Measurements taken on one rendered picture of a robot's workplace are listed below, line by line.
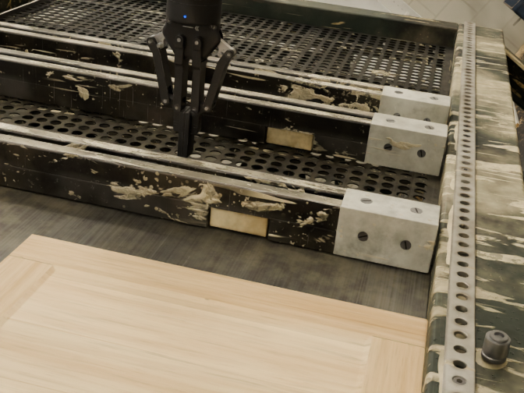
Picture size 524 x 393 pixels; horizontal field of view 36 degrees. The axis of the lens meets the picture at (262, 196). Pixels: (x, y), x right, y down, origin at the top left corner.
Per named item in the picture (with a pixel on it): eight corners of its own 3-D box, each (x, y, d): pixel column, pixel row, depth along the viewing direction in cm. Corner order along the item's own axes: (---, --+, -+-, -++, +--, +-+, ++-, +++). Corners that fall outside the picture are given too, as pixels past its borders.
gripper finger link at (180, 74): (185, 37, 109) (175, 34, 109) (178, 114, 114) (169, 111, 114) (193, 30, 112) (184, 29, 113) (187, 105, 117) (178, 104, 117)
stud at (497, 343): (505, 369, 78) (512, 345, 77) (479, 363, 78) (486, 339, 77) (504, 355, 80) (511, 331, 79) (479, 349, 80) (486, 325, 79)
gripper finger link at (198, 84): (200, 31, 112) (209, 33, 112) (196, 107, 117) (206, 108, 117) (191, 37, 109) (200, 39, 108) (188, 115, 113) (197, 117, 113)
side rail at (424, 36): (449, 69, 216) (458, 29, 211) (72, 8, 235) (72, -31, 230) (450, 61, 223) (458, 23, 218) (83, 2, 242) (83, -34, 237)
